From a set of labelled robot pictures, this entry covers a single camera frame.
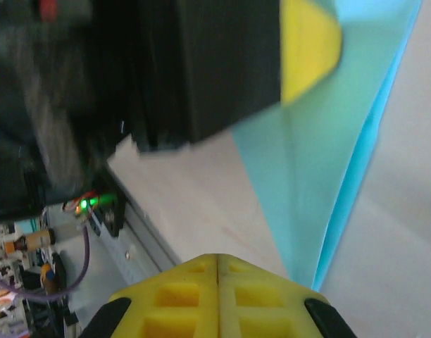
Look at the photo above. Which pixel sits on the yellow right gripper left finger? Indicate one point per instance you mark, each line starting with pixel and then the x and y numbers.
pixel 176 306

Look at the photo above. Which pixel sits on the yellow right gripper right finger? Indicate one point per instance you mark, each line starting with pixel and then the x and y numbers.
pixel 265 306

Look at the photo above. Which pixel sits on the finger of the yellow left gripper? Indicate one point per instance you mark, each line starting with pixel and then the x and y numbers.
pixel 307 45

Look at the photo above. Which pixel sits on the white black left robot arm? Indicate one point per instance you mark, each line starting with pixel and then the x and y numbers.
pixel 43 88

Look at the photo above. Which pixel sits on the black circuit board green light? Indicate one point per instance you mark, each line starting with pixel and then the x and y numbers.
pixel 83 204

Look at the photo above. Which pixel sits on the brown bottle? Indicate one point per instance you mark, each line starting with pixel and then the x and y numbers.
pixel 36 239

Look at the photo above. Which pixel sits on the long aluminium base rail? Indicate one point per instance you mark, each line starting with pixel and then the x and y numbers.
pixel 141 246

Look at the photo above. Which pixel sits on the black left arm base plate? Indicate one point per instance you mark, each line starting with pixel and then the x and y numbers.
pixel 113 222

